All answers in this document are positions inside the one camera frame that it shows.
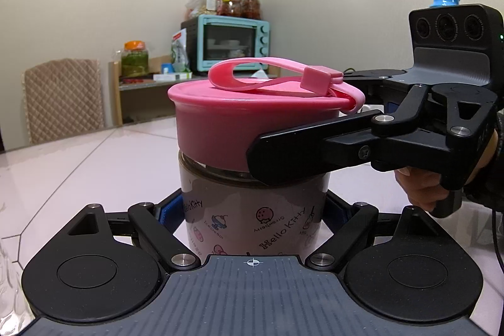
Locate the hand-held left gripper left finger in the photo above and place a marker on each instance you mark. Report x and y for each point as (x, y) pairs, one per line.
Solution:
(169, 211)

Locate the clear glass cup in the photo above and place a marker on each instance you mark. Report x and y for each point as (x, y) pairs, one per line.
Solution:
(10, 281)

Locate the red and white carton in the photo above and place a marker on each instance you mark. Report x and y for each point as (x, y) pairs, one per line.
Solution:
(179, 50)

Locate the tall jar of red contents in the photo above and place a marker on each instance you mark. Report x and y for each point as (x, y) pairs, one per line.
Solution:
(251, 6)

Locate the person's right hand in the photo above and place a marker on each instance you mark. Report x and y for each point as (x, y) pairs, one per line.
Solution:
(417, 188)

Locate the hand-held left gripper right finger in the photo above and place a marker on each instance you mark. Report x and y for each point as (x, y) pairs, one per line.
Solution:
(336, 212)

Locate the wooden shelf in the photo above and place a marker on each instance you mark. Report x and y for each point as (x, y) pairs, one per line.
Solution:
(138, 100)

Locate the green jar with orange lid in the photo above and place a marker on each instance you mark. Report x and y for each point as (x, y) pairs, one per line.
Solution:
(135, 62)

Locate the small jar of red contents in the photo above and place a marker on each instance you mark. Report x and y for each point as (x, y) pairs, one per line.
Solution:
(230, 8)

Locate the white cartoon print bottle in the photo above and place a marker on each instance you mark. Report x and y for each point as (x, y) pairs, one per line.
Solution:
(236, 206)

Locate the glass jar of pale nuts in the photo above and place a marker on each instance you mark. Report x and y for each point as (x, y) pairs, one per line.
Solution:
(208, 3)

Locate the flat white box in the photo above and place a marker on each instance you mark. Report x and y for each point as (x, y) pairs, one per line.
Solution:
(173, 76)

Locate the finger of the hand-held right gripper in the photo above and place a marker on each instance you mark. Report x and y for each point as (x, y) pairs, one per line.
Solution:
(307, 151)
(374, 75)

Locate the light blue toaster oven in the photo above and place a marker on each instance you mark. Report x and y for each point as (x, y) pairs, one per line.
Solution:
(228, 44)

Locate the beige quilted chair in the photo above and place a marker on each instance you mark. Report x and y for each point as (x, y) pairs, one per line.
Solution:
(63, 100)

